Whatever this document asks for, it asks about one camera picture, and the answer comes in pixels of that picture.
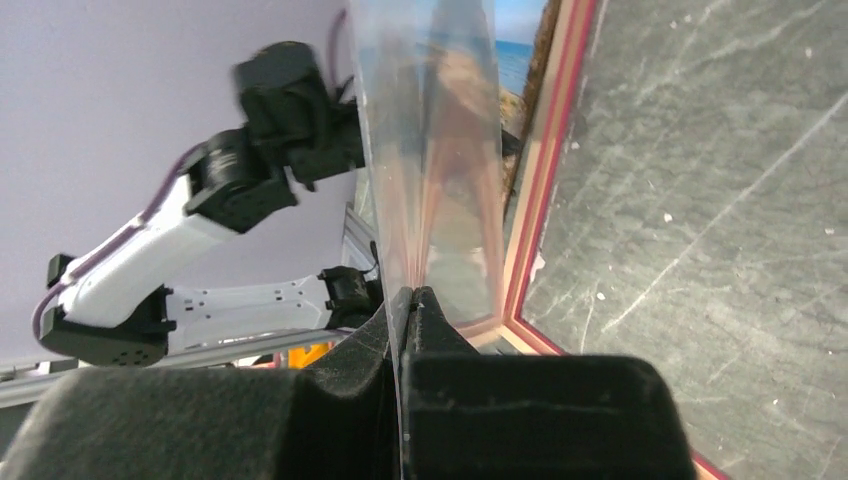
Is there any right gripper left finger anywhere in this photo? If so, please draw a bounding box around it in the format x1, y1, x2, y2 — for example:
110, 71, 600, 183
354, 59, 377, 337
1, 287, 413, 479

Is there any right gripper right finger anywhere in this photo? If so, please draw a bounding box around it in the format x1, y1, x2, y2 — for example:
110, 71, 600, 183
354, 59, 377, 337
400, 287, 696, 479

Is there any pink wooden picture frame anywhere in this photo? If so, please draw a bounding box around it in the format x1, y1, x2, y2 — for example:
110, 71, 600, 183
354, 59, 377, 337
457, 0, 730, 480

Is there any clear frame glazing sheet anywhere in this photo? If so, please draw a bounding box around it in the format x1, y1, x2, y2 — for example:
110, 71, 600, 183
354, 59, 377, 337
347, 0, 508, 480

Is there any landscape beach photo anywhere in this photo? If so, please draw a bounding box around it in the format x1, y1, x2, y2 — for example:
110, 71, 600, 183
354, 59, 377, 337
495, 0, 561, 137

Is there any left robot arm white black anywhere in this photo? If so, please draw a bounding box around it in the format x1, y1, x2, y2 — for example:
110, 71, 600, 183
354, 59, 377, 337
32, 41, 382, 367

